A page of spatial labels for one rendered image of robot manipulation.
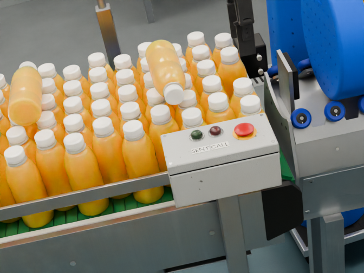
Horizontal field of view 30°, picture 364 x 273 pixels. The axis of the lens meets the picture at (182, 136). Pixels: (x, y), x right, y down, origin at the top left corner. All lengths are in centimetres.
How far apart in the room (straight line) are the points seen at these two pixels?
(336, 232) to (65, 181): 71
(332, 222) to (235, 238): 42
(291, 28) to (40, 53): 239
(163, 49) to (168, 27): 260
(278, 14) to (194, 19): 217
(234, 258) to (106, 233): 27
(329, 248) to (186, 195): 64
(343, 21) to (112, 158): 53
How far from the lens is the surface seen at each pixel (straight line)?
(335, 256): 181
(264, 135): 122
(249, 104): 133
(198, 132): 123
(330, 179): 158
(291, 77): 148
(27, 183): 137
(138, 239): 144
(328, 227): 173
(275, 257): 250
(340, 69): 141
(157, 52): 143
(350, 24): 139
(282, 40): 196
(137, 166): 135
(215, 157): 119
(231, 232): 135
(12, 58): 412
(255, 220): 146
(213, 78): 143
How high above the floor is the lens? 184
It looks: 36 degrees down
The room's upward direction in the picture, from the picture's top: 11 degrees counter-clockwise
